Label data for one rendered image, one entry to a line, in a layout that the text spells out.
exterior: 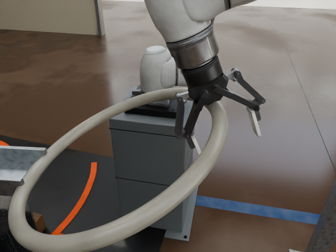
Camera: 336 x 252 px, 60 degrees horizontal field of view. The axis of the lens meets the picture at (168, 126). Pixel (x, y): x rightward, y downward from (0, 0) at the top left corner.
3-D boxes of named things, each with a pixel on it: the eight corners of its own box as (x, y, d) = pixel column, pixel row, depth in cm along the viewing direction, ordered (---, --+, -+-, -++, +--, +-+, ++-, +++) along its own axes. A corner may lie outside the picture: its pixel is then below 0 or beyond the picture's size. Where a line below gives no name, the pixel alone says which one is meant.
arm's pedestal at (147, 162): (135, 175, 228) (127, 81, 185) (198, 185, 219) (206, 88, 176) (111, 227, 187) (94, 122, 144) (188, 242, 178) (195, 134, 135)
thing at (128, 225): (-39, 276, 50) (-52, 266, 49) (72, 125, 91) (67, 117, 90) (241, 233, 36) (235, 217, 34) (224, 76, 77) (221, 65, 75)
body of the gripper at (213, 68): (213, 47, 59) (226, 86, 63) (175, 64, 60) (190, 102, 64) (224, 56, 53) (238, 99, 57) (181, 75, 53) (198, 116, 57)
